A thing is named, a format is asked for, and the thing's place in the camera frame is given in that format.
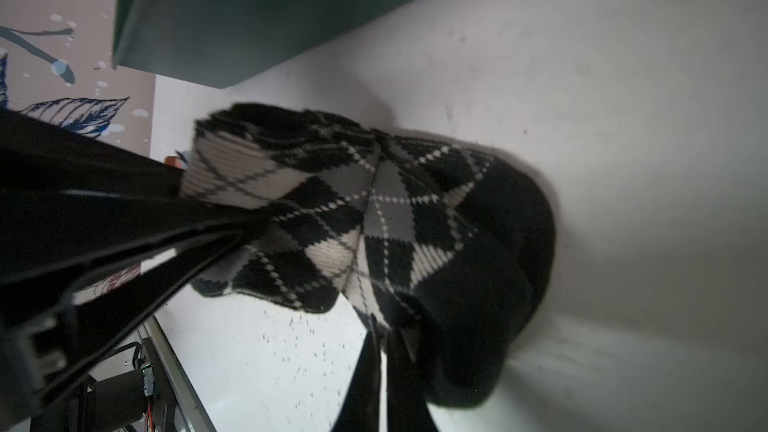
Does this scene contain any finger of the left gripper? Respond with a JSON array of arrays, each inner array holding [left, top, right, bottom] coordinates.
[[331, 316, 438, 432]]

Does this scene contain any blue orange green striped sock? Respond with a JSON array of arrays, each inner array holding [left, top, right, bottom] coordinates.
[[164, 151, 190, 169]]

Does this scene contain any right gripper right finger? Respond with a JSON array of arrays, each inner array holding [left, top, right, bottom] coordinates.
[[1, 110, 267, 286]]

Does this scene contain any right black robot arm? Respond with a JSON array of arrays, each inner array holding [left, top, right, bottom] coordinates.
[[1, 111, 266, 431]]

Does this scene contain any black grey argyle sock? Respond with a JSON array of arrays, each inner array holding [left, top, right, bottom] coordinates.
[[180, 103, 556, 408]]

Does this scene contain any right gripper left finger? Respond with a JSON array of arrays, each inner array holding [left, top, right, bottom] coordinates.
[[1, 231, 242, 430]]

